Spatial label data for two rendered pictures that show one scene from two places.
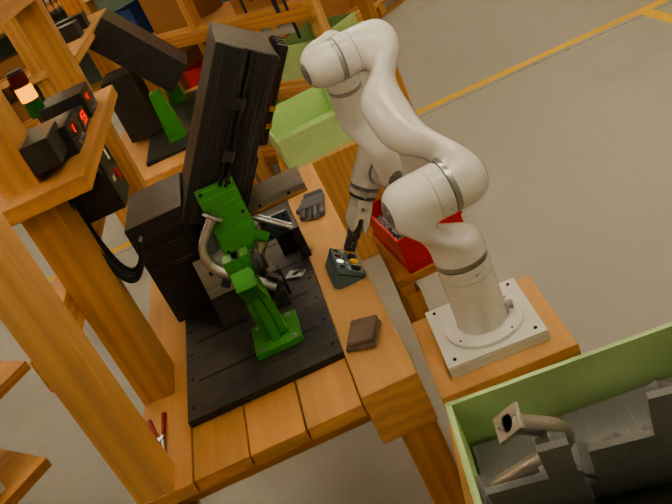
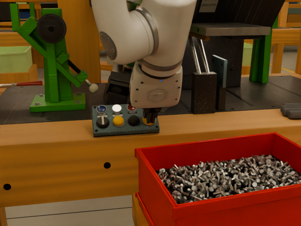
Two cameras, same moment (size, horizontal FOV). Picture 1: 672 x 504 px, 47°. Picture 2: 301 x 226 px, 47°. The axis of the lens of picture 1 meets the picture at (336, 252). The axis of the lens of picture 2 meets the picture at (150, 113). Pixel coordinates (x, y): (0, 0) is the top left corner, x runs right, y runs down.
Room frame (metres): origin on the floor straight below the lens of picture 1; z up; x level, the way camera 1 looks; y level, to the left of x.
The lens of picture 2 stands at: (1.88, -0.78, 1.19)
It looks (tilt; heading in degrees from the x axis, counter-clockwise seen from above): 18 degrees down; 79
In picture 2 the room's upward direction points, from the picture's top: straight up
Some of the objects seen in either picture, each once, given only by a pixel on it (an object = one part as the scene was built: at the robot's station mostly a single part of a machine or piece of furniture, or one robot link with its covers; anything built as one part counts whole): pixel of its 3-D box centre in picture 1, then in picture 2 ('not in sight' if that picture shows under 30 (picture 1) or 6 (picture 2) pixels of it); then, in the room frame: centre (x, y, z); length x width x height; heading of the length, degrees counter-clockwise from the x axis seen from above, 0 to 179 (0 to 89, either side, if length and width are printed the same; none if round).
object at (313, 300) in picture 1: (248, 288); (172, 96); (2.16, 0.29, 0.89); 1.10 x 0.42 x 0.02; 0
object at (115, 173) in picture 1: (94, 181); not in sight; (2.05, 0.50, 1.42); 0.17 x 0.12 x 0.15; 0
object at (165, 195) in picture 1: (180, 245); (193, 36); (2.27, 0.43, 1.07); 0.30 x 0.18 x 0.34; 0
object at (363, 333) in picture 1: (362, 333); not in sight; (1.62, 0.03, 0.91); 0.10 x 0.08 x 0.03; 158
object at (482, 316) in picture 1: (472, 290); not in sight; (1.49, -0.25, 0.97); 0.19 x 0.19 x 0.18
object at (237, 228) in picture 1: (228, 213); not in sight; (2.08, 0.23, 1.17); 0.13 x 0.12 x 0.20; 0
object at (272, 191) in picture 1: (244, 204); (209, 28); (2.24, 0.19, 1.11); 0.39 x 0.16 x 0.03; 90
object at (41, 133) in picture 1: (45, 147); not in sight; (1.87, 0.51, 1.59); 0.15 x 0.07 x 0.07; 0
